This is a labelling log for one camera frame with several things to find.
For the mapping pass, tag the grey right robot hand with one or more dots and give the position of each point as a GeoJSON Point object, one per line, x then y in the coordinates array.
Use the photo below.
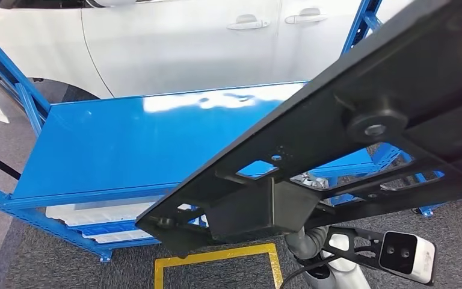
{"type": "Point", "coordinates": [296, 243]}

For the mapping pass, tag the black plastic frame part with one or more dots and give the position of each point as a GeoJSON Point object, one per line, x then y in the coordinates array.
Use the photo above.
{"type": "Point", "coordinates": [374, 79]}

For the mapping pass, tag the blue steel shelf rack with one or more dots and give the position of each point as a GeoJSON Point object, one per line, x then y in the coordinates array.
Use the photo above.
{"type": "Point", "coordinates": [115, 151]}

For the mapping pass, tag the white plastic bin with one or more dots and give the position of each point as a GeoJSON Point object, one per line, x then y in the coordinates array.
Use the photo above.
{"type": "Point", "coordinates": [119, 237]}
{"type": "Point", "coordinates": [95, 213]}

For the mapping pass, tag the white car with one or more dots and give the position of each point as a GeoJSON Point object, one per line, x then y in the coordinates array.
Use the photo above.
{"type": "Point", "coordinates": [175, 48]}

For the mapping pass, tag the black camera bracket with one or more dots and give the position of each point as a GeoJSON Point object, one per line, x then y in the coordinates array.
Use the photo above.
{"type": "Point", "coordinates": [364, 234]}

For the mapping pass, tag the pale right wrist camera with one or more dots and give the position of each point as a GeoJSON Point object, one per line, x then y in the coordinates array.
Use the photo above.
{"type": "Point", "coordinates": [418, 259]}

